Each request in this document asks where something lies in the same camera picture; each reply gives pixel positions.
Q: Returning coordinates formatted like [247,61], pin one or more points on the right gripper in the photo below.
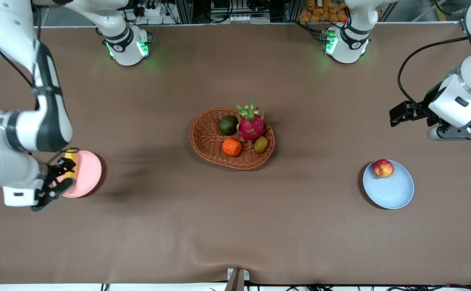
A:
[60,168]

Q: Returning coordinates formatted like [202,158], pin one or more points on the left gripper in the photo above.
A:
[420,109]

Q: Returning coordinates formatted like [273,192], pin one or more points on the yellow banana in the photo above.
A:
[70,154]

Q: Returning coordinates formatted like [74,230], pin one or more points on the red apple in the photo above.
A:
[383,168]

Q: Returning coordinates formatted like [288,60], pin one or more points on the pink round plate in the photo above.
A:
[87,173]

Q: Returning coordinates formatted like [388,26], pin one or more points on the blue round plate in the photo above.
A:
[393,190]

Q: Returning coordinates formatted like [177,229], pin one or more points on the yellow orange objects pile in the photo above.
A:
[320,10]

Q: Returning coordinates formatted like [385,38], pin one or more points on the brown wicker basket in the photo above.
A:
[207,139]

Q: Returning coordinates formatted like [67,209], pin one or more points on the olive yellow kiwi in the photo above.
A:
[260,144]

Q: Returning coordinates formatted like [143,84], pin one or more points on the pink dragon fruit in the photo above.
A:
[251,127]

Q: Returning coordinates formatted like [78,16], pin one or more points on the orange tangerine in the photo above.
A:
[231,147]

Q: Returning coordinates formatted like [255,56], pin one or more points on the dark green avocado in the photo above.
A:
[228,125]

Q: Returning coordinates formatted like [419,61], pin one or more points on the brown table cloth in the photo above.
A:
[235,222]

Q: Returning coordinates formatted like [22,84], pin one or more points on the white power strip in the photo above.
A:
[150,10]

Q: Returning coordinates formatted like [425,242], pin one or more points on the grey electronics box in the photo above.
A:
[235,10]

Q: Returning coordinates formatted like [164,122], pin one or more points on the aluminium frame post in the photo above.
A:
[461,16]

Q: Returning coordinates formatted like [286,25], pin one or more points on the metal table clamp bracket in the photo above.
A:
[237,279]

